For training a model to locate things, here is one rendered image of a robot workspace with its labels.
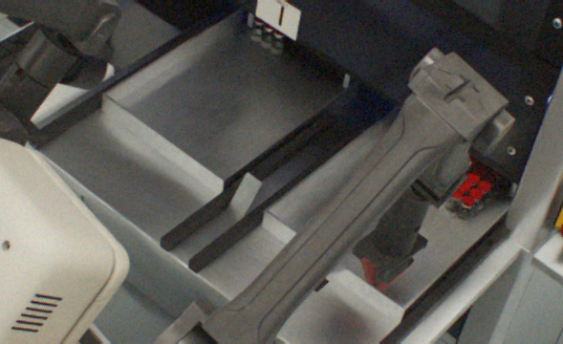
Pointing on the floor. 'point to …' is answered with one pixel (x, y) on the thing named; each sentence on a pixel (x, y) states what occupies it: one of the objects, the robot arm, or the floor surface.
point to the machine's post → (537, 194)
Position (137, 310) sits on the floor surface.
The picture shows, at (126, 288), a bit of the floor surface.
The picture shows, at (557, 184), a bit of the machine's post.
